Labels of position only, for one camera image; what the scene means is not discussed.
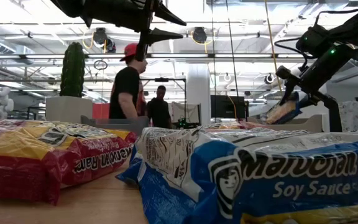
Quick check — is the yellow cable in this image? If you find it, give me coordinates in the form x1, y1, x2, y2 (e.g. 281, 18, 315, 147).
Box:
263, 0, 289, 94

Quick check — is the white robot figure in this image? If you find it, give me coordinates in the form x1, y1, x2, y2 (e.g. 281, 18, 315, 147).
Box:
0, 86, 14, 121

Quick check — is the red Maruchan ramen packet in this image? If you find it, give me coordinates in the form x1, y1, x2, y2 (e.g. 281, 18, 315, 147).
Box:
0, 119, 139, 206
202, 120, 270, 131

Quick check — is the person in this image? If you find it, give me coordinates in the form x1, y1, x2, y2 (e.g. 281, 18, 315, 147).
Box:
108, 42, 149, 121
146, 85, 173, 129

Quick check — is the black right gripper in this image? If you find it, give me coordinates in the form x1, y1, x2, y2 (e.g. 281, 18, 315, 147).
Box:
275, 44, 358, 110

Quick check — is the white hexagonal planter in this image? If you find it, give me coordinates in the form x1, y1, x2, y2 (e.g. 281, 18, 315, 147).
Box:
45, 95, 93, 124

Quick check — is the dark grey bin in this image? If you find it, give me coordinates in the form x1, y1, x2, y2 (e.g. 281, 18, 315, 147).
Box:
80, 115, 150, 135

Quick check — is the long ceiling light bar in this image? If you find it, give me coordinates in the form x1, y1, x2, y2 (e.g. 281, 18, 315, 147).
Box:
0, 53, 358, 60

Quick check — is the black upright panel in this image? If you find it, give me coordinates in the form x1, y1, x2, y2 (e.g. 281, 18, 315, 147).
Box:
328, 104, 343, 133

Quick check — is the white patterned cloth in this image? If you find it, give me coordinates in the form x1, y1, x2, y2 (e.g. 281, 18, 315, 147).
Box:
337, 100, 358, 133

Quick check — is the light grey bin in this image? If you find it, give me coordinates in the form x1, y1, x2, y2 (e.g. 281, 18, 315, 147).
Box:
247, 114, 323, 133

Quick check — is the black frame rig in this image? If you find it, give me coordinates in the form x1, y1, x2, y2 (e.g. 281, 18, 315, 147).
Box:
135, 77, 188, 128

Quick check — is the black hanging cable loop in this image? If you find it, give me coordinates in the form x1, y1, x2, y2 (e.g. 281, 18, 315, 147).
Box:
93, 59, 109, 71

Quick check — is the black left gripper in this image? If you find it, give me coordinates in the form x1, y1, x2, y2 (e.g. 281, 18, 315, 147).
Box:
82, 0, 188, 62

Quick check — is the green cactus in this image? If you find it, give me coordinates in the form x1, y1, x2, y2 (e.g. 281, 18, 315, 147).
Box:
59, 42, 86, 98

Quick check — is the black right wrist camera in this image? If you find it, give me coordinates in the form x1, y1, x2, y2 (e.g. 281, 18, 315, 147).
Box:
296, 24, 334, 58

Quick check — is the black monitor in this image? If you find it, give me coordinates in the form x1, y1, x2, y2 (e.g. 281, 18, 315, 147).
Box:
210, 95, 250, 119

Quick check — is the blue Maruchan ramen packet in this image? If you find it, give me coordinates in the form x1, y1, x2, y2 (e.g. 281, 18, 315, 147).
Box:
116, 126, 358, 224
265, 92, 303, 126

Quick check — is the thin black cable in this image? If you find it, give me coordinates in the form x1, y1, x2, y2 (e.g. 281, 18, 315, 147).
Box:
210, 0, 216, 124

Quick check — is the black cable with coil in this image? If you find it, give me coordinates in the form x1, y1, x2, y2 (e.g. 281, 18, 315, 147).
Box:
224, 0, 240, 98

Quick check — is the white building column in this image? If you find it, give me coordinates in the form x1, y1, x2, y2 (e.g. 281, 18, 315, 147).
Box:
186, 63, 211, 127

